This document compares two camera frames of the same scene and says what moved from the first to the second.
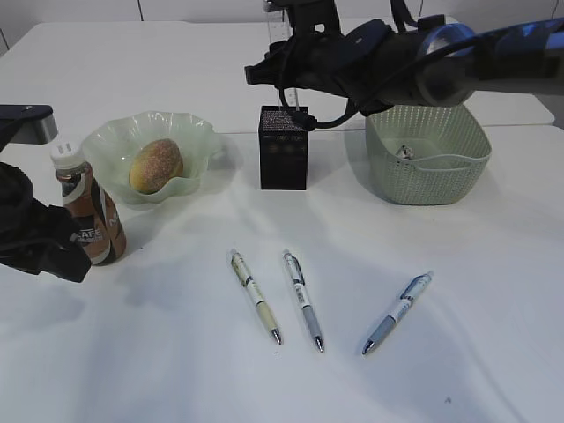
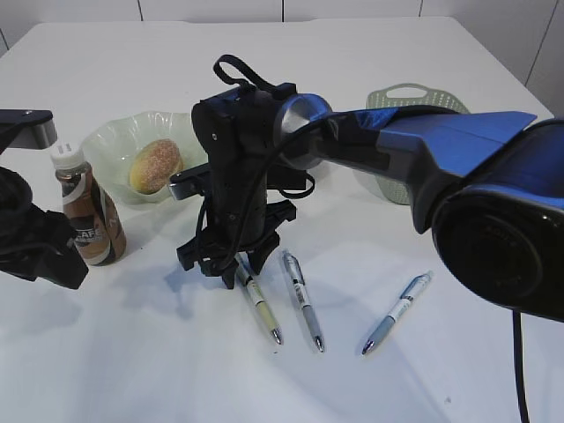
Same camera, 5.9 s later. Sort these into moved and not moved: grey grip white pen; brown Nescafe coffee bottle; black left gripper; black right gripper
Moved: black right gripper
Not moved: grey grip white pen; brown Nescafe coffee bottle; black left gripper
